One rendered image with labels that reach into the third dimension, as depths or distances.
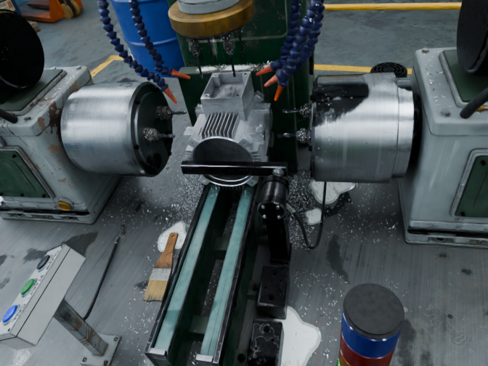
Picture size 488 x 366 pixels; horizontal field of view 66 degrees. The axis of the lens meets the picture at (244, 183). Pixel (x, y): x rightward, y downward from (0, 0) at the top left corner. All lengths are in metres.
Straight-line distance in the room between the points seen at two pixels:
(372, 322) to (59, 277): 0.54
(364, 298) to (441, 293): 0.53
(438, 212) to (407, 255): 0.13
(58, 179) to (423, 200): 0.91
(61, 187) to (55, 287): 0.44
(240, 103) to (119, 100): 0.29
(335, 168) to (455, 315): 0.39
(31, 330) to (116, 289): 0.34
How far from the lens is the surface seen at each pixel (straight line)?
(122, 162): 0.97
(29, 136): 1.04
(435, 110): 0.79
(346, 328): 0.43
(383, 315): 0.42
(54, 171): 1.10
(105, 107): 0.97
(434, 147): 0.80
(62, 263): 0.76
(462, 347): 0.90
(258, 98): 0.98
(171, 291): 0.81
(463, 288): 0.97
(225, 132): 0.84
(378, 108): 0.81
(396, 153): 0.82
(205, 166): 0.88
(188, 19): 0.79
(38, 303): 0.74
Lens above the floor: 1.59
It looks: 44 degrees down
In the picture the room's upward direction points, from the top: 11 degrees counter-clockwise
